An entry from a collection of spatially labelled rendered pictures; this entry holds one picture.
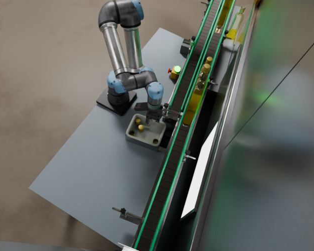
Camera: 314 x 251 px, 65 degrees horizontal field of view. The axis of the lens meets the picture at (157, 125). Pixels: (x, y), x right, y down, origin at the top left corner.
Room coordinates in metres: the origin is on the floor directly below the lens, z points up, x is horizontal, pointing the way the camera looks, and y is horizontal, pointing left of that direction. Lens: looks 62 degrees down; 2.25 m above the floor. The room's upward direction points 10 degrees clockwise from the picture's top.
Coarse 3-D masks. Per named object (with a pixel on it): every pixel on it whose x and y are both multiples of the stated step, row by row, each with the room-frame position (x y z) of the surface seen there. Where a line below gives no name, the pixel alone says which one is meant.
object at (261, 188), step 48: (288, 0) 0.73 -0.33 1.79; (288, 48) 0.48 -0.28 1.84; (240, 96) 0.59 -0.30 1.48; (288, 96) 0.31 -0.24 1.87; (240, 144) 0.32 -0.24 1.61; (288, 144) 0.20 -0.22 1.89; (240, 192) 0.16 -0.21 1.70; (288, 192) 0.11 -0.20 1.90; (192, 240) 0.06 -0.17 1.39; (240, 240) 0.05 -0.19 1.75; (288, 240) 0.04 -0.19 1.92
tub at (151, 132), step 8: (144, 120) 0.78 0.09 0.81; (128, 128) 0.68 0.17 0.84; (136, 128) 0.72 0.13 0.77; (144, 128) 0.73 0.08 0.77; (152, 128) 0.74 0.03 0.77; (160, 128) 0.75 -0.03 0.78; (136, 136) 0.67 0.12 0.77; (144, 136) 0.68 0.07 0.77; (152, 136) 0.69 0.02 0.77; (160, 136) 0.66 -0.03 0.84; (152, 144) 0.60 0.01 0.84
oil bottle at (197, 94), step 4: (196, 88) 0.89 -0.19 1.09; (196, 92) 0.87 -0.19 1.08; (200, 92) 0.87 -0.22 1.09; (192, 96) 0.87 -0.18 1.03; (196, 96) 0.86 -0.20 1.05; (200, 96) 0.86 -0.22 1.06; (192, 100) 0.87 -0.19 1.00; (196, 100) 0.86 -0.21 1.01; (192, 104) 0.86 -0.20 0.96; (196, 104) 0.86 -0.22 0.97; (188, 108) 0.87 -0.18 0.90; (192, 108) 0.86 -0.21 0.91; (196, 108) 0.86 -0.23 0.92
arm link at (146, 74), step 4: (144, 68) 0.84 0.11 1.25; (148, 68) 0.84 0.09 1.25; (140, 72) 0.82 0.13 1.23; (144, 72) 0.81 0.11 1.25; (148, 72) 0.81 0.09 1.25; (152, 72) 0.82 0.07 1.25; (136, 76) 0.78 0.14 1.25; (140, 76) 0.78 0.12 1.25; (144, 76) 0.78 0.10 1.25; (148, 76) 0.79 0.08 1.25; (152, 76) 0.79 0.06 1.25; (140, 80) 0.76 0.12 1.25; (144, 80) 0.77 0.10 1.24; (148, 80) 0.77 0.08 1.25; (152, 80) 0.77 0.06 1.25; (156, 80) 0.78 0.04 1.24; (140, 84) 0.75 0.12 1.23; (144, 84) 0.75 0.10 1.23; (148, 84) 0.74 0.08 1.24; (140, 88) 0.75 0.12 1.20
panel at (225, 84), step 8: (240, 48) 1.01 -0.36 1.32; (232, 64) 0.95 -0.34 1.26; (232, 72) 0.84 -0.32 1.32; (224, 80) 0.94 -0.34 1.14; (224, 88) 0.82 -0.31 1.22; (216, 96) 0.93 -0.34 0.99; (224, 96) 0.72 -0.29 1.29; (216, 104) 0.80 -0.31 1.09; (224, 104) 0.65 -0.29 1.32; (216, 112) 0.69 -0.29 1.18; (216, 120) 0.60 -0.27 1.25; (208, 128) 0.66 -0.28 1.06; (216, 128) 0.52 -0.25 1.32; (208, 136) 0.57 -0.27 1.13; (216, 136) 0.48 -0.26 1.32; (200, 152) 0.53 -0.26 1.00; (208, 160) 0.37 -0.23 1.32; (208, 168) 0.34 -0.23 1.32; (200, 184) 0.27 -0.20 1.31; (200, 192) 0.24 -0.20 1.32; (184, 216) 0.17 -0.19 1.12; (192, 216) 0.16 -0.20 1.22
